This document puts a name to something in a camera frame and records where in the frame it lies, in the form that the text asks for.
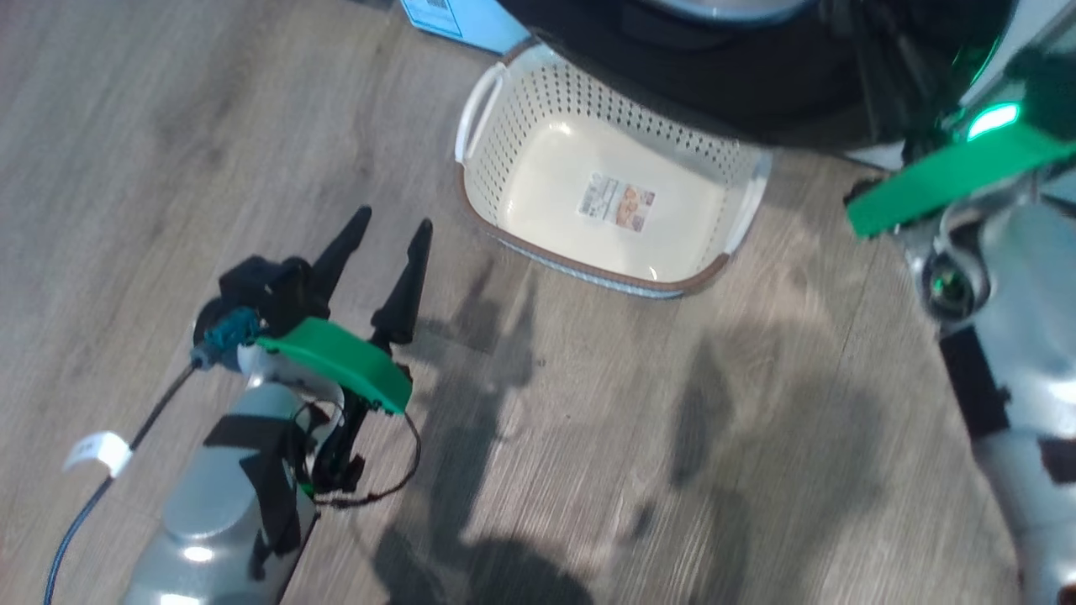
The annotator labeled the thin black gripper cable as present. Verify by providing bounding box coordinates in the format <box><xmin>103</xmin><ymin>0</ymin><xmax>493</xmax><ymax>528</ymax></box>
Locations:
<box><xmin>314</xmin><ymin>403</ymin><xmax>422</xmax><ymax>510</ymax></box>

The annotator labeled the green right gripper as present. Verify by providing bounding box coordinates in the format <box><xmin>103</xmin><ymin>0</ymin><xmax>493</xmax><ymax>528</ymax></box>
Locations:
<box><xmin>843</xmin><ymin>99</ymin><xmax>1076</xmax><ymax>240</ymax></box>

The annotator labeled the cream perforated laundry basket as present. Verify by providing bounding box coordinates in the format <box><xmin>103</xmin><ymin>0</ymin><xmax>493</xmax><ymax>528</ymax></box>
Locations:
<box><xmin>453</xmin><ymin>41</ymin><xmax>773</xmax><ymax>300</ymax></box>

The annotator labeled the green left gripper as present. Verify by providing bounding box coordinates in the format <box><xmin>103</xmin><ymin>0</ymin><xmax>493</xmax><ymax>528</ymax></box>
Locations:
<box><xmin>254</xmin><ymin>205</ymin><xmax>435</xmax><ymax>417</ymax></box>

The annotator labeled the white cable tag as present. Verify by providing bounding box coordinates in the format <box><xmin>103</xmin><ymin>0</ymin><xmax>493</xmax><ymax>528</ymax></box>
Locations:
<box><xmin>65</xmin><ymin>430</ymin><xmax>135</xmax><ymax>479</ymax></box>

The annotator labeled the white front-load washing machine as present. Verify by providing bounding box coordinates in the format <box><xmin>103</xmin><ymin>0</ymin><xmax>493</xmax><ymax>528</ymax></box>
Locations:
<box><xmin>400</xmin><ymin>0</ymin><xmax>1076</xmax><ymax>211</ymax></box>

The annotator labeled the black washing machine door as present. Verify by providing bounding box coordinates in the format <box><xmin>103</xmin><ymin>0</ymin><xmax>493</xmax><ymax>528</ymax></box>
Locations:
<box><xmin>494</xmin><ymin>0</ymin><xmax>1022</xmax><ymax>156</ymax></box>

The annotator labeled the paper basket label sticker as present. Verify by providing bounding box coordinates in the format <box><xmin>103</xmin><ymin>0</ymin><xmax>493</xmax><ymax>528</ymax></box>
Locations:
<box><xmin>576</xmin><ymin>171</ymin><xmax>657</xmax><ymax>234</ymax></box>

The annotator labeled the blue energy label sticker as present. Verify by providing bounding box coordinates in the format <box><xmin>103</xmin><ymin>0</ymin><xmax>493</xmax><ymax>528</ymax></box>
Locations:
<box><xmin>399</xmin><ymin>0</ymin><xmax>533</xmax><ymax>57</ymax></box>

